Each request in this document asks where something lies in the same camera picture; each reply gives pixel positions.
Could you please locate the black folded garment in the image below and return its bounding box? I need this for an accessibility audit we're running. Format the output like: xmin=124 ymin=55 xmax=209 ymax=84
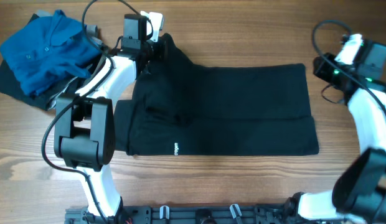
xmin=0 ymin=14 xmax=102 ymax=111

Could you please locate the blue polo shirt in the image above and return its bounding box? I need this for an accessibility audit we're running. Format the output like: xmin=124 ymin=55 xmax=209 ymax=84
xmin=0 ymin=10 xmax=100 ymax=96

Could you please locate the black cable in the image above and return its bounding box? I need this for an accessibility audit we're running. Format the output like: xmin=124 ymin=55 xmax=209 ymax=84
xmin=40 ymin=0 xmax=150 ymax=223
xmin=311 ymin=19 xmax=386 ymax=224

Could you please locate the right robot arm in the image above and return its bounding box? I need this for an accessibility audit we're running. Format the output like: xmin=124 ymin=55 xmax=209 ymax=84
xmin=271 ymin=54 xmax=386 ymax=223

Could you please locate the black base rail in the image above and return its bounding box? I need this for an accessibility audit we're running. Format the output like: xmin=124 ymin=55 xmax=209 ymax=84
xmin=64 ymin=203 xmax=299 ymax=224

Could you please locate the grey folded garment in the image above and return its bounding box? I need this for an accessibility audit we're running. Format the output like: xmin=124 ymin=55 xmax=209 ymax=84
xmin=45 ymin=24 xmax=106 ymax=110

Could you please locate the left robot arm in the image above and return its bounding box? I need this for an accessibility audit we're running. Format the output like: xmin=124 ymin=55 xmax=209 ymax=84
xmin=48 ymin=37 xmax=164 ymax=223

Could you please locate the left black cable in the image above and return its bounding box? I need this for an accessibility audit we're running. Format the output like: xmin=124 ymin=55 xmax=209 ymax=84
xmin=40 ymin=0 xmax=150 ymax=223

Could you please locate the black t-shirt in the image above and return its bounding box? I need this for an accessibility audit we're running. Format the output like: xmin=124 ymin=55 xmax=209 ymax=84
xmin=115 ymin=34 xmax=319 ymax=156

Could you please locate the right black cable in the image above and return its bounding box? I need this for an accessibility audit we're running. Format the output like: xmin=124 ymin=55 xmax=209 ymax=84
xmin=311 ymin=19 xmax=386 ymax=224

